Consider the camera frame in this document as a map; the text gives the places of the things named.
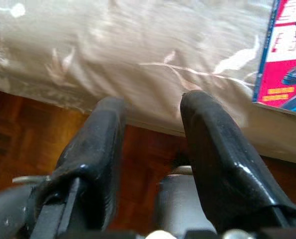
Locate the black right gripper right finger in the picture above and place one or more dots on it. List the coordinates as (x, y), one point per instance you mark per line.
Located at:
(225, 174)

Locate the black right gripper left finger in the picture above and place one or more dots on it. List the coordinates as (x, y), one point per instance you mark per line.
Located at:
(93, 161)

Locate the grey right robot leg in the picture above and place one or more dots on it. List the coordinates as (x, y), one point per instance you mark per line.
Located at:
(178, 204)

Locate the beige floral bed sheet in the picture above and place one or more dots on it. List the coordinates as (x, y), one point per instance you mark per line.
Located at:
(113, 49)

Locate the anime cover comic book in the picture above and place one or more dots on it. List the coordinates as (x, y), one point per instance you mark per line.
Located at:
(282, 62)

